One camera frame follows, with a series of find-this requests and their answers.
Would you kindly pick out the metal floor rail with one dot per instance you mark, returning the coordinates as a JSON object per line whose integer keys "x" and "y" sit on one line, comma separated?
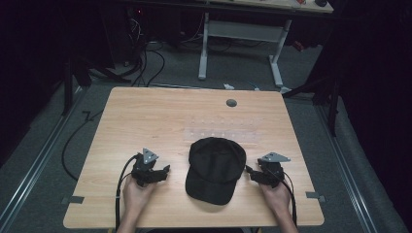
{"x": 346, "y": 168}
{"x": 39, "y": 161}

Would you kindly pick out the person's right hand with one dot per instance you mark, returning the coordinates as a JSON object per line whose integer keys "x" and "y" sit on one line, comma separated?
{"x": 277, "y": 199}

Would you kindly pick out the clear tape patch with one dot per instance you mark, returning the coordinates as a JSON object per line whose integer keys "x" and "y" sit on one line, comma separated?
{"x": 223, "y": 133}

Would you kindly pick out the small white floor object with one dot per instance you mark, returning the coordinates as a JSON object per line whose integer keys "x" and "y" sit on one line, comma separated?
{"x": 228, "y": 86}

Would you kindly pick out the person's left hand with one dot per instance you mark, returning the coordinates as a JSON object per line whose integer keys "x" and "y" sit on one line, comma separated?
{"x": 136, "y": 197}

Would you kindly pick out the black metal stand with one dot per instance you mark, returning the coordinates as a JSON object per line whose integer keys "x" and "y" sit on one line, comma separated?
{"x": 330, "y": 97}
{"x": 69, "y": 84}

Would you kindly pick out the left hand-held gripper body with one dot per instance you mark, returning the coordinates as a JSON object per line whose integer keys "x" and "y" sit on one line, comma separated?
{"x": 145, "y": 168}

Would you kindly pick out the grey tape piece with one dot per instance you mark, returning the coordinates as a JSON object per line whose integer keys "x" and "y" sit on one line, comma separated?
{"x": 74, "y": 200}
{"x": 315, "y": 195}

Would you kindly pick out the red object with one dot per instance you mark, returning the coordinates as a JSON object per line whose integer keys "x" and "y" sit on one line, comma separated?
{"x": 298, "y": 46}

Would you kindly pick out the white-framed desk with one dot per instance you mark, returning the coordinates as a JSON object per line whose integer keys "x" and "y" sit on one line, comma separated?
{"x": 243, "y": 30}

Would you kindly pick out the black baseball cap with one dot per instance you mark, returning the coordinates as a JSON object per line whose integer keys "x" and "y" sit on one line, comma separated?
{"x": 215, "y": 168}

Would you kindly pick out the grey round table grommet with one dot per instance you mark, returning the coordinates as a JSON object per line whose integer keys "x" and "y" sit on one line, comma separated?
{"x": 231, "y": 103}

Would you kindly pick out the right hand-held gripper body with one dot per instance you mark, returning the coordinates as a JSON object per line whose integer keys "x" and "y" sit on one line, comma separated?
{"x": 272, "y": 171}

